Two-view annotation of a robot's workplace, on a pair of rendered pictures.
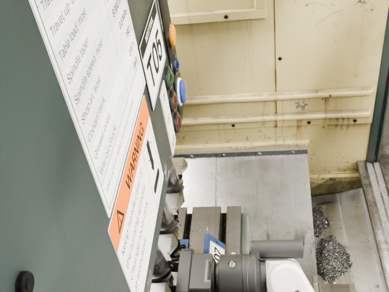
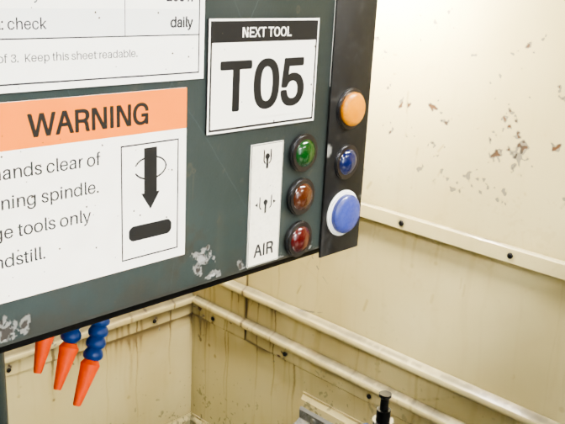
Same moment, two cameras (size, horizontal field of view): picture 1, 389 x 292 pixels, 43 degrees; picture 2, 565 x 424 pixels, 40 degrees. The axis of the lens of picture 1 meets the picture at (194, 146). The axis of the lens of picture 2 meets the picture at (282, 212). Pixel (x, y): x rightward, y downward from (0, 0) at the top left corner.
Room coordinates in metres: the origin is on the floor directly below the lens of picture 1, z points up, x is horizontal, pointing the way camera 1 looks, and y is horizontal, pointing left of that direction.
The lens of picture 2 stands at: (0.01, -0.26, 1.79)
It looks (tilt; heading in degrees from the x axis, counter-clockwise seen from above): 17 degrees down; 33
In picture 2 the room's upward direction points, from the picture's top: 3 degrees clockwise
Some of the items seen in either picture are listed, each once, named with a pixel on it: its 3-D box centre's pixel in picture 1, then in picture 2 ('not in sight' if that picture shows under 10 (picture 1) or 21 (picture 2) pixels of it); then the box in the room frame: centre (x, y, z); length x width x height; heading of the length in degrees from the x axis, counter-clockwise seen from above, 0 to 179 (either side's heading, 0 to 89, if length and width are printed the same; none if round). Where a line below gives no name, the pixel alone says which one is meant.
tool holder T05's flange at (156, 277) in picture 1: (156, 267); not in sight; (0.56, 0.11, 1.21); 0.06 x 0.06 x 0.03
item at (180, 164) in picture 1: (172, 165); not in sight; (0.83, 0.06, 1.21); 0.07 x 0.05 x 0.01; 79
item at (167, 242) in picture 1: (160, 244); not in sight; (0.61, 0.10, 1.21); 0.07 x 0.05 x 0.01; 79
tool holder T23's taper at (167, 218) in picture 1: (159, 207); not in sight; (0.66, 0.09, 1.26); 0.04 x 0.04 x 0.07
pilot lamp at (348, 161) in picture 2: (175, 64); (346, 161); (0.52, 0.01, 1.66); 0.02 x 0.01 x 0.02; 169
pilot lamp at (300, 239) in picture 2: (178, 121); (299, 239); (0.47, 0.02, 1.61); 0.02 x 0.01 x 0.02; 169
